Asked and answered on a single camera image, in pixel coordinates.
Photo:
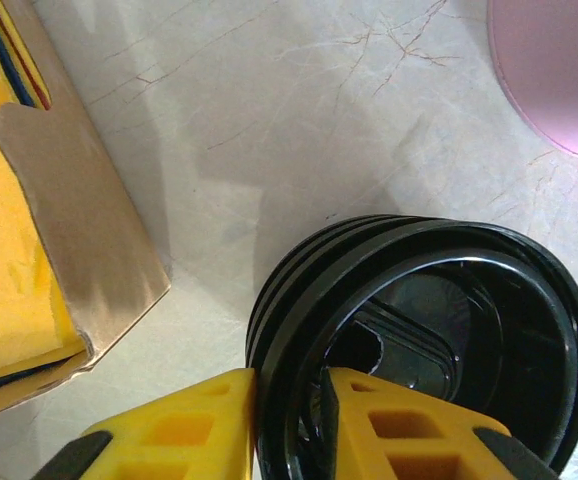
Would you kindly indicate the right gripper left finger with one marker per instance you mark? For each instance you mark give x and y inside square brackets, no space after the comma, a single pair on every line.
[229,405]

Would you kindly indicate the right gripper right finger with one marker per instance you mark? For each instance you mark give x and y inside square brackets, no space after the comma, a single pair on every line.
[354,450]

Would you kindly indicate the pink straw holder cup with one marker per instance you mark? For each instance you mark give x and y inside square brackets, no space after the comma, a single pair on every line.
[559,75]

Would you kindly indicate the black plastic cup lid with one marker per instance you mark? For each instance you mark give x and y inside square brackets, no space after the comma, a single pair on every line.
[260,325]
[576,350]
[276,325]

